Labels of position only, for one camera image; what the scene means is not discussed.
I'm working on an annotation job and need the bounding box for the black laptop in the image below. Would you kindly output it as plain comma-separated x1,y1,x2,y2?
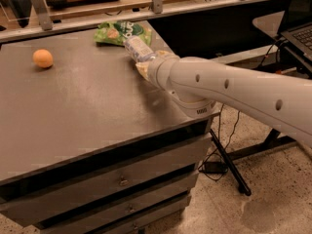
278,0,312,61

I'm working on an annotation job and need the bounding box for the orange fruit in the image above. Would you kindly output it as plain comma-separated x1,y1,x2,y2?
32,49,54,68

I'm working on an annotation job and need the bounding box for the black cable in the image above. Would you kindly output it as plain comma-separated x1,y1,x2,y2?
197,102,242,182

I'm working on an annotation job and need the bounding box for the clear blue plastic water bottle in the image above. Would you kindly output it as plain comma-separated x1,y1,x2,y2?
124,36,156,62

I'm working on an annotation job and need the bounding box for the grey drawer cabinet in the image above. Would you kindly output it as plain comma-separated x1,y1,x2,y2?
0,31,211,234

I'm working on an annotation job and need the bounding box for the black power adapter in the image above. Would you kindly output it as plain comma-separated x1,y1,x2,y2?
203,162,227,174

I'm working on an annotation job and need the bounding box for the black metal table leg frame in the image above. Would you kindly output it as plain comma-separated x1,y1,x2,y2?
210,129,295,196

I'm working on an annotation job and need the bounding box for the green rice chip bag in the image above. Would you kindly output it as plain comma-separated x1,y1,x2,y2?
94,20,152,46

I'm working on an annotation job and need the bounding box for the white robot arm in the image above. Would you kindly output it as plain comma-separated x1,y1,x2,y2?
135,51,312,146

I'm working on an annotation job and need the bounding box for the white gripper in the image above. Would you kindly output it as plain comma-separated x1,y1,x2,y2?
136,50,179,91

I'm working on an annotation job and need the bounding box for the wooden shelf with metal rails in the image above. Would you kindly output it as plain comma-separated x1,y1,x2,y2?
0,0,270,43

